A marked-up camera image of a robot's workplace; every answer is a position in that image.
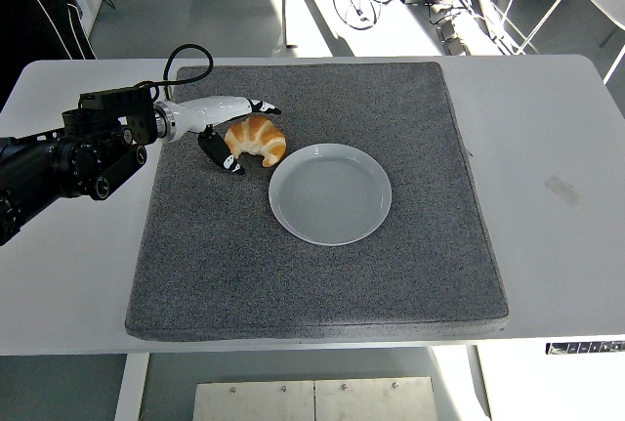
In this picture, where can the grey speckled mat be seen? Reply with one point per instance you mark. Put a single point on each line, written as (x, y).
(293, 284)

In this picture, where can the person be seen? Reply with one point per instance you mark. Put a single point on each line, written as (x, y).
(29, 25)

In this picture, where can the table height control panel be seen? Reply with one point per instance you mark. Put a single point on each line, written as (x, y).
(586, 348)

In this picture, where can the white table leg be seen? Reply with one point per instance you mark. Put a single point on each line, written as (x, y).
(131, 387)

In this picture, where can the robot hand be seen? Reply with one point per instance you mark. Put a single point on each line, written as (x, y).
(205, 111)

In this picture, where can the grey metal plate with screws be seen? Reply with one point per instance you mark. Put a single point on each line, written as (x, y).
(312, 401)

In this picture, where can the white power strip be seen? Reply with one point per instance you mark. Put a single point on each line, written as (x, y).
(451, 37)

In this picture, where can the light grey round plate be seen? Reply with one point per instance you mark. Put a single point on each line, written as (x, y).
(332, 196)

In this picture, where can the golden croissant bread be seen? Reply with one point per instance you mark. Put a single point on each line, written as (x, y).
(254, 135)

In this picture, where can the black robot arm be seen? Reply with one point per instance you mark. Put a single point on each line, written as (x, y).
(73, 162)

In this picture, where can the clear tape piece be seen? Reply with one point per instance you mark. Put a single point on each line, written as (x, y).
(561, 190)

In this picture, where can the white upright post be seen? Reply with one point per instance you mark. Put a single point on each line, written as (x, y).
(289, 1)

